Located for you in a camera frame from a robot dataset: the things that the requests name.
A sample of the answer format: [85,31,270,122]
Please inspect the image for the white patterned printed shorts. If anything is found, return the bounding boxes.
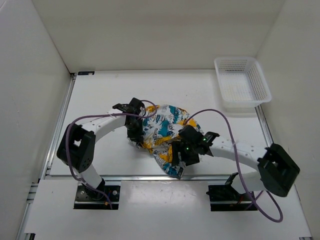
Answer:
[141,104,203,179]

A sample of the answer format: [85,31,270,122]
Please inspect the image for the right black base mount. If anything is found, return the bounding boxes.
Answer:
[206,173,258,212]

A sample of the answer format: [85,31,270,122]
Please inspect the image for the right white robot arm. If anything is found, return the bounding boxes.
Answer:
[171,125,300,200]

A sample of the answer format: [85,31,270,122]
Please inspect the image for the small black label plate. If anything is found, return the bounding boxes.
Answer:
[77,71,95,76]

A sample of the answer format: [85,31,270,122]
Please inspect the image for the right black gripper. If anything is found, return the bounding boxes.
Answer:
[171,140,200,167]

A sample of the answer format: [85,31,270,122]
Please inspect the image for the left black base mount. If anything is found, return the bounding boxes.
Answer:
[73,184,121,210]

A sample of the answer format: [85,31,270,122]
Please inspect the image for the white perforated plastic basket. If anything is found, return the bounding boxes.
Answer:
[214,56,272,112]

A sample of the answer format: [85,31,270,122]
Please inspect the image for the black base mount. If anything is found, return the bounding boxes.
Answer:
[206,173,258,212]
[73,184,121,210]

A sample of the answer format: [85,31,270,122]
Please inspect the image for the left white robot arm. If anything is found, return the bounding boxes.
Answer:
[56,97,146,200]

